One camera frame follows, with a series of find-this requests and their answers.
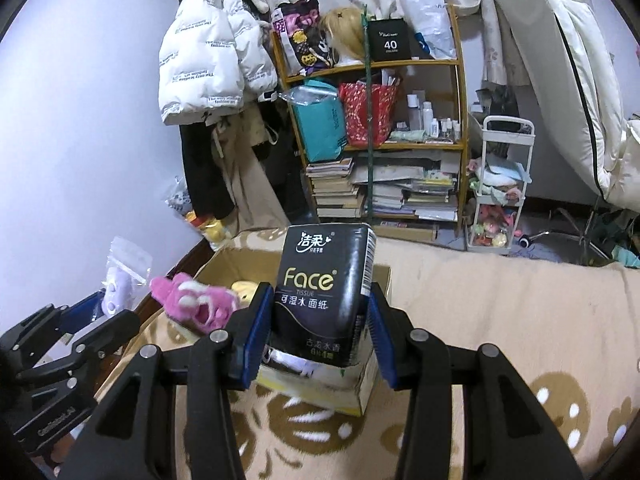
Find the plastic bag of toys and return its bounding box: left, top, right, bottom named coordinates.
left=162, top=175, right=238, bottom=251

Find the dark printed bag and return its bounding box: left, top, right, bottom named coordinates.
left=272, top=0, right=333, bottom=78

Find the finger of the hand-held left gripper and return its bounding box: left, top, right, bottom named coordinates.
left=0, top=292, right=107, bottom=356
left=17, top=310, right=141, bottom=386

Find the white plastic bag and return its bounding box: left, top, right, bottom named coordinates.
left=397, top=0, right=458, bottom=61

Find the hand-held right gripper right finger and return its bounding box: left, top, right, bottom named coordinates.
left=367, top=282, right=586, bottom=480

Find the pink plush toy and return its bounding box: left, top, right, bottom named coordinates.
left=149, top=272, right=243, bottom=336

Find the pile of books and papers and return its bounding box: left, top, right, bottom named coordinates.
left=350, top=152, right=461, bottom=223

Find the beige hanging coat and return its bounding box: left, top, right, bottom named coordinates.
left=210, top=107, right=291, bottom=233

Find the white trolley cart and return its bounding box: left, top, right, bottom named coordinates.
left=465, top=115, right=536, bottom=253

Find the black hanging garment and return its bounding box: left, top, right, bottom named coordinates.
left=179, top=121, right=236, bottom=221
left=250, top=95, right=313, bottom=221

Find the clear zip bag with toy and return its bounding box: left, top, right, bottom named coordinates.
left=102, top=236, right=153, bottom=318

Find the black tissue pack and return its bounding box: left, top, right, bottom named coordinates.
left=270, top=223, right=378, bottom=368

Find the white mattress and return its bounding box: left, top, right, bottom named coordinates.
left=492, top=0, right=640, bottom=211

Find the yellow plush zipper pouch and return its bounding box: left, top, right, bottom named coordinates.
left=230, top=280, right=261, bottom=311

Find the blonde wig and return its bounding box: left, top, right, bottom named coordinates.
left=320, top=6, right=368, bottom=67

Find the purple white plush toy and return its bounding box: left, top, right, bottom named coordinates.
left=272, top=347, right=326, bottom=378

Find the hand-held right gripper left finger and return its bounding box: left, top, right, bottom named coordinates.
left=52, top=285, right=276, bottom=480

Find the row of cosmetic bottles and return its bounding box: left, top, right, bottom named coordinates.
left=395, top=90, right=463, bottom=143

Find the red gift bag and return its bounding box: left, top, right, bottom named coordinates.
left=338, top=80, right=401, bottom=148

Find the stack of books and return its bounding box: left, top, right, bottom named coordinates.
left=305, top=157, right=368, bottom=221

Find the black box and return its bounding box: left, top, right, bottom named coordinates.
left=366, top=17, right=416, bottom=62

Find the green pole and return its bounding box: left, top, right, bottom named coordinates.
left=361, top=2, right=378, bottom=223

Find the teal package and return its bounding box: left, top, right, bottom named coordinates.
left=287, top=79, right=348, bottom=163

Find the beige patterned blanket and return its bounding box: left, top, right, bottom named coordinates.
left=95, top=230, right=640, bottom=480

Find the white puffer jacket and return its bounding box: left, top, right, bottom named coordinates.
left=157, top=0, right=279, bottom=126

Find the cardboard box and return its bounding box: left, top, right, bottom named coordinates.
left=192, top=245, right=393, bottom=418

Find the wooden shelf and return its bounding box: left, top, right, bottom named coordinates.
left=270, top=5, right=471, bottom=241

